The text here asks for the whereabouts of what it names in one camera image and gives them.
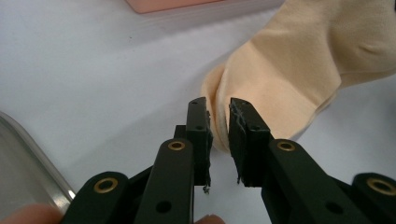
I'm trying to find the translucent grey box lid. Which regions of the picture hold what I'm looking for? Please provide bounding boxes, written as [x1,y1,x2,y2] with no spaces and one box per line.
[0,111,76,218]

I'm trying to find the pink perforated plastic basket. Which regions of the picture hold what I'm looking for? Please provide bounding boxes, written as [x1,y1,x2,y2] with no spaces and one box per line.
[125,0,225,14]

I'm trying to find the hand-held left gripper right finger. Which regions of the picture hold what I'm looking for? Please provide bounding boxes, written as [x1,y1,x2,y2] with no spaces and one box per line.
[228,97,275,189]

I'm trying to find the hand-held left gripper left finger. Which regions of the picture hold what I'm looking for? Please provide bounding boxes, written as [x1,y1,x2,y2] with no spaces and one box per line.
[173,96,215,188]

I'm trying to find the peach sock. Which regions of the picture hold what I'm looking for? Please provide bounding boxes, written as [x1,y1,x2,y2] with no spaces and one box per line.
[200,0,396,153]

